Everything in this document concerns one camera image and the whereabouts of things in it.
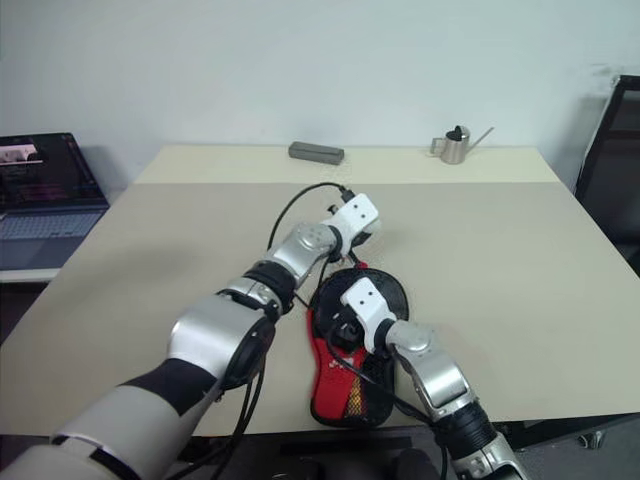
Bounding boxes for open laptop computer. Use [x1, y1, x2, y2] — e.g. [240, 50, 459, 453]
[0, 132, 111, 271]

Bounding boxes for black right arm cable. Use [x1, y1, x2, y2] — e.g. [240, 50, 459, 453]
[327, 319, 452, 480]

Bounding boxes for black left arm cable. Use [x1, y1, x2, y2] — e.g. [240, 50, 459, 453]
[189, 182, 357, 471]

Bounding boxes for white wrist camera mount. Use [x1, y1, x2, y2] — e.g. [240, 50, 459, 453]
[340, 279, 397, 354]
[327, 193, 384, 251]

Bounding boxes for silver metal watering can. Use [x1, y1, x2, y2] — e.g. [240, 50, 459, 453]
[430, 124, 496, 165]

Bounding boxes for black and red paddle case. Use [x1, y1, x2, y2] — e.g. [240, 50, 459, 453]
[307, 259, 412, 429]

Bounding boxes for gray rectangular case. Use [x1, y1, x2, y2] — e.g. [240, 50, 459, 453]
[288, 141, 346, 166]

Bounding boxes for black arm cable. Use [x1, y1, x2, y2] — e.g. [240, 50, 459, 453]
[189, 182, 357, 471]
[327, 319, 452, 480]

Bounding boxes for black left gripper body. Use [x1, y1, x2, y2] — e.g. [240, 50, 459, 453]
[344, 230, 374, 262]

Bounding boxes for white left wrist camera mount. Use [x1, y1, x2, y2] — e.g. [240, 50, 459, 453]
[327, 193, 384, 251]

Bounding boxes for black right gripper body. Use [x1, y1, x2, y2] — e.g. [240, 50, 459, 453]
[331, 309, 367, 352]

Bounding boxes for white side desk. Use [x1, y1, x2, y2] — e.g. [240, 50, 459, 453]
[0, 267, 65, 285]

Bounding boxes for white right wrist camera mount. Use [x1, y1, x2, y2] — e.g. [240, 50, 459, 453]
[340, 279, 397, 354]

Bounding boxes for dark rounded shape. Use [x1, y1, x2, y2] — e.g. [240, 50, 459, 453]
[394, 447, 442, 480]

